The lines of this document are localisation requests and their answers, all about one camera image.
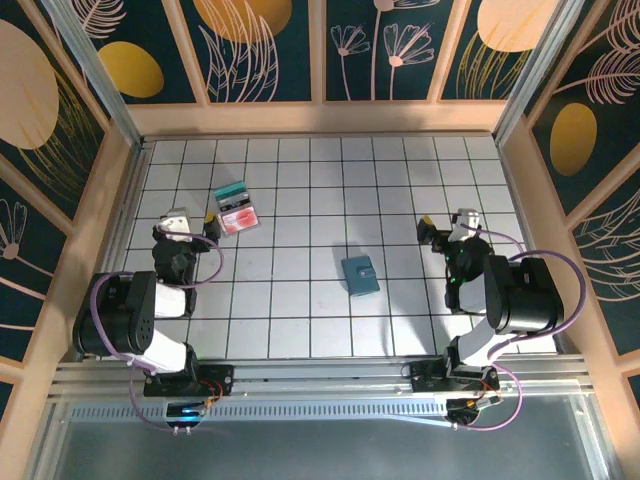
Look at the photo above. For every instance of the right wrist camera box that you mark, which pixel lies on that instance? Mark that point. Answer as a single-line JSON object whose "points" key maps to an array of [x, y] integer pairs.
{"points": [[466, 222]]}

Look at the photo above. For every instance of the white red card stack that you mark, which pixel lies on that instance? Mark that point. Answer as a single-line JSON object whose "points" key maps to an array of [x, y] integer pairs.
{"points": [[241, 221]]}

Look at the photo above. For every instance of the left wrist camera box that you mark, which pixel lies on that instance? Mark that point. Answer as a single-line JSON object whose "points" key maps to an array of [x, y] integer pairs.
{"points": [[176, 222]]}

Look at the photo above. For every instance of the teal card stack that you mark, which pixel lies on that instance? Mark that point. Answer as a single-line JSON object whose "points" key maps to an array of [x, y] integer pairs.
{"points": [[231, 191]]}

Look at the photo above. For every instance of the aluminium mounting rail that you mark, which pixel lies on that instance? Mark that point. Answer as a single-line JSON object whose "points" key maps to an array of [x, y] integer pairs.
{"points": [[320, 372]]}

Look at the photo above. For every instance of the black VIP card stack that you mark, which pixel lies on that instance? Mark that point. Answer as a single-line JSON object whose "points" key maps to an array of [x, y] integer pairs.
{"points": [[236, 203]]}

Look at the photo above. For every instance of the black electronics board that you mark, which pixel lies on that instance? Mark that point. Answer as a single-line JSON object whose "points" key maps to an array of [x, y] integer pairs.
{"points": [[470, 410], [185, 415]]}

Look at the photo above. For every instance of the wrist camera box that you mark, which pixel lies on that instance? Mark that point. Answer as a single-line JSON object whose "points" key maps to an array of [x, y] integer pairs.
{"points": [[466, 222], [176, 222]]}

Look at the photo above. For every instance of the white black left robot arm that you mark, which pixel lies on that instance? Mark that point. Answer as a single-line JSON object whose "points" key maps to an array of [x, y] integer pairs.
{"points": [[125, 310]]}

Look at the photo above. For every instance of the teal leather wallet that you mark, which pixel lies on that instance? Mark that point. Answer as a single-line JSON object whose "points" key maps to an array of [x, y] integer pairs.
{"points": [[360, 275]]}

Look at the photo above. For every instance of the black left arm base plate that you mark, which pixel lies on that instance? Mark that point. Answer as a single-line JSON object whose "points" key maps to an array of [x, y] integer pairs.
{"points": [[220, 380]]}

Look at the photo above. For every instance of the teal and pink box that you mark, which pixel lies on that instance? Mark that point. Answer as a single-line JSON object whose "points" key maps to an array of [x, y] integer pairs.
{"points": [[237, 210]]}

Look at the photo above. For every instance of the aluminium corner post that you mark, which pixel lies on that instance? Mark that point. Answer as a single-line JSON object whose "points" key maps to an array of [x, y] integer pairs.
{"points": [[536, 75], [96, 75]]}

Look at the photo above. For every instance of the aluminium side rail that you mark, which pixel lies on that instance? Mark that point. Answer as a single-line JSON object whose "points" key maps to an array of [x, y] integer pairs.
{"points": [[134, 175]]}

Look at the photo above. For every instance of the grey metal base plate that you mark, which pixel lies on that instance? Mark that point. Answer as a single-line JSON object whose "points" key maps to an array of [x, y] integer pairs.
{"points": [[320, 450]]}

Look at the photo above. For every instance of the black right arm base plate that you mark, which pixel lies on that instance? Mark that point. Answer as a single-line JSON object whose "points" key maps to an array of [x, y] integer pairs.
{"points": [[425, 375]]}

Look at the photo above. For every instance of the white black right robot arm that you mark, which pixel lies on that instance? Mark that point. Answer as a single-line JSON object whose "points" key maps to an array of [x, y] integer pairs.
{"points": [[525, 295]]}

